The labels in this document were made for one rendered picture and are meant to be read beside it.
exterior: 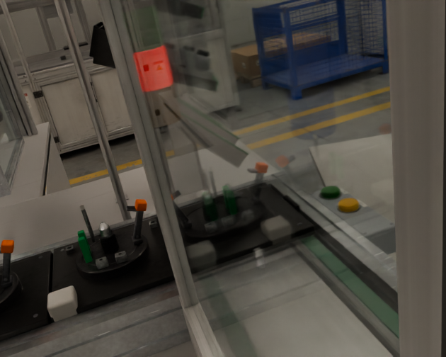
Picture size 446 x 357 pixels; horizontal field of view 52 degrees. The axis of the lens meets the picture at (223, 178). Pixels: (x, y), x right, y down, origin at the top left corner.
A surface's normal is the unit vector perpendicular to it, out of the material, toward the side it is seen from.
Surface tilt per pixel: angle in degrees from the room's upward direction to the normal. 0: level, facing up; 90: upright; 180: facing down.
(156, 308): 90
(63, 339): 90
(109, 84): 90
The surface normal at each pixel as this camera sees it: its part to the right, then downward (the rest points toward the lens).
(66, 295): -0.18, -0.90
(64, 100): 0.33, 0.33
